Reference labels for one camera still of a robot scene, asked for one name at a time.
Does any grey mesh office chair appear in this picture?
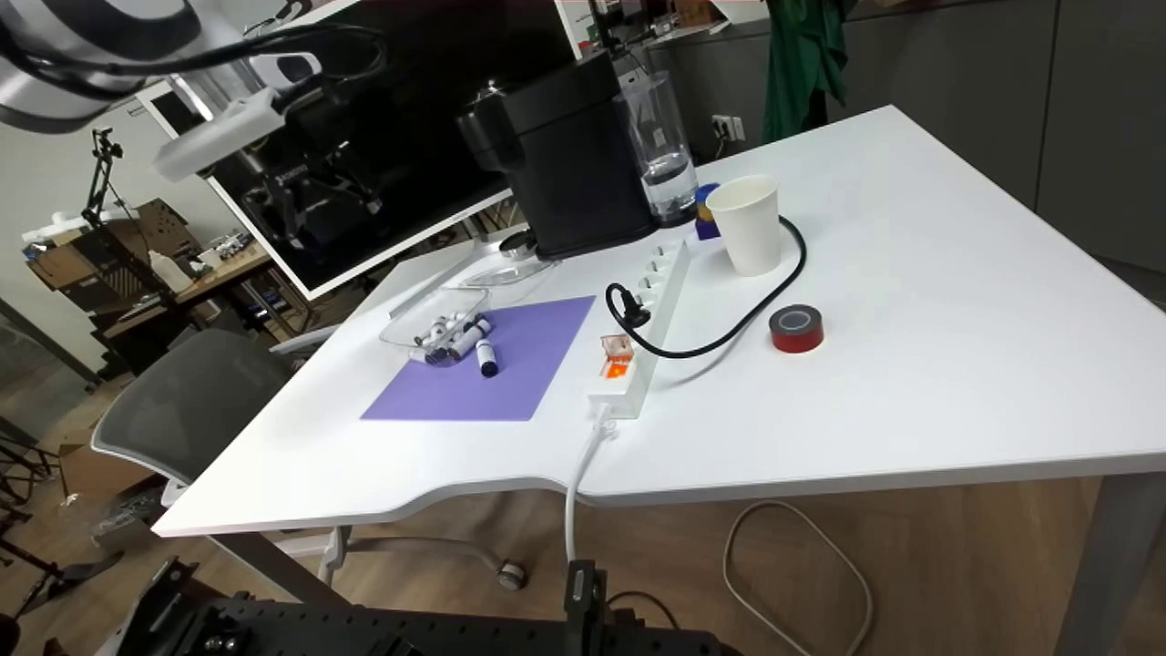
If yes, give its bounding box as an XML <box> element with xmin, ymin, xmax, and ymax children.
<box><xmin>88</xmin><ymin>323</ymin><xmax>536</xmax><ymax>597</ymax></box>

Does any green cloth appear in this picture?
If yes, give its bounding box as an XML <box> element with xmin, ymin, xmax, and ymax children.
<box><xmin>761</xmin><ymin>0</ymin><xmax>855</xmax><ymax>146</ymax></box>

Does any black camera tripod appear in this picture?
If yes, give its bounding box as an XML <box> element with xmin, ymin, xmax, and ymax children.
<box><xmin>77</xmin><ymin>124</ymin><xmax>138</xmax><ymax>228</ymax></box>

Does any black power cable with plug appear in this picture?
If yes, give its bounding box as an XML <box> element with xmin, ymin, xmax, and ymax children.
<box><xmin>603</xmin><ymin>211</ymin><xmax>814</xmax><ymax>365</ymax></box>

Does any grey table leg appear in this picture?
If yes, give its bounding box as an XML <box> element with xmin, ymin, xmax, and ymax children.
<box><xmin>1055</xmin><ymin>469</ymin><xmax>1166</xmax><ymax>656</ymax></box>

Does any blue and yellow small object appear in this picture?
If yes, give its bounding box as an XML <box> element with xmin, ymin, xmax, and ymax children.
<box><xmin>692</xmin><ymin>177</ymin><xmax>724</xmax><ymax>243</ymax></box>

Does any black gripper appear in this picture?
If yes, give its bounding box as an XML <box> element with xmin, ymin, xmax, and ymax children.
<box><xmin>274</xmin><ymin>85</ymin><xmax>401</xmax><ymax>250</ymax></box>

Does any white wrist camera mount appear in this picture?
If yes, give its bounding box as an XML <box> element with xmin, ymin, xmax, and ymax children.
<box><xmin>157</xmin><ymin>86</ymin><xmax>325</xmax><ymax>186</ymax></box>

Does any cluttered wooden desk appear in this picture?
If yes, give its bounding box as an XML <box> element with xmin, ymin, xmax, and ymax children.
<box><xmin>21</xmin><ymin>198</ymin><xmax>310</xmax><ymax>373</ymax></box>

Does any white power strip cable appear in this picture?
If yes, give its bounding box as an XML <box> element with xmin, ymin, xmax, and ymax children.
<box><xmin>563</xmin><ymin>413</ymin><xmax>625</xmax><ymax>569</ymax></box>

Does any white framed computer monitor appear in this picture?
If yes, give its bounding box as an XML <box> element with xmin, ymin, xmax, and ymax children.
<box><xmin>138</xmin><ymin>0</ymin><xmax>581</xmax><ymax>321</ymax></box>

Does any red tape roll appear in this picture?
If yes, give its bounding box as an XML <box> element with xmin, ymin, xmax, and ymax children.
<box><xmin>766</xmin><ymin>303</ymin><xmax>830</xmax><ymax>357</ymax></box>

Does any clear plastic box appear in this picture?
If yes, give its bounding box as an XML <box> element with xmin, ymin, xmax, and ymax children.
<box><xmin>381</xmin><ymin>258</ymin><xmax>538</xmax><ymax>368</ymax></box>

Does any white power strip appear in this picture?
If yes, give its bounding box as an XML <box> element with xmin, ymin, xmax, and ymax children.
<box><xmin>587</xmin><ymin>228</ymin><xmax>696</xmax><ymax>424</ymax></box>

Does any white paper cup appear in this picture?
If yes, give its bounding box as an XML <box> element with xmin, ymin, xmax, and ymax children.
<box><xmin>702</xmin><ymin>176</ymin><xmax>787</xmax><ymax>278</ymax></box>

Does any black perforated breadboard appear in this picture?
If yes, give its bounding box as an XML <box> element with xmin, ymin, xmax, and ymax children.
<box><xmin>115</xmin><ymin>558</ymin><xmax>739</xmax><ymax>656</ymax></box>

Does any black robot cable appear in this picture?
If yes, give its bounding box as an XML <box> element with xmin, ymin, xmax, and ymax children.
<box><xmin>0</xmin><ymin>15</ymin><xmax>383</xmax><ymax>94</ymax></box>

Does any black coffee machine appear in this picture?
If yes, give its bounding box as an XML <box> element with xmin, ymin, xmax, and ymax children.
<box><xmin>456</xmin><ymin>52</ymin><xmax>667</xmax><ymax>263</ymax></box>

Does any purple paper mat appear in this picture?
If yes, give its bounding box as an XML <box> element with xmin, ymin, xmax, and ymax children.
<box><xmin>360</xmin><ymin>295</ymin><xmax>603</xmax><ymax>427</ymax></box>

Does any white wall outlet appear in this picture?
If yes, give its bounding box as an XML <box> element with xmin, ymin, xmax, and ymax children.
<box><xmin>707</xmin><ymin>111</ymin><xmax>752</xmax><ymax>151</ymax></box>

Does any thin white floor cable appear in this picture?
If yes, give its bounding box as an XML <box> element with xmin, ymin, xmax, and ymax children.
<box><xmin>717</xmin><ymin>496</ymin><xmax>879</xmax><ymax>656</ymax></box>

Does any clear water tank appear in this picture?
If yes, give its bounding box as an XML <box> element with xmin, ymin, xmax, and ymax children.
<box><xmin>611</xmin><ymin>46</ymin><xmax>702</xmax><ymax>228</ymax></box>

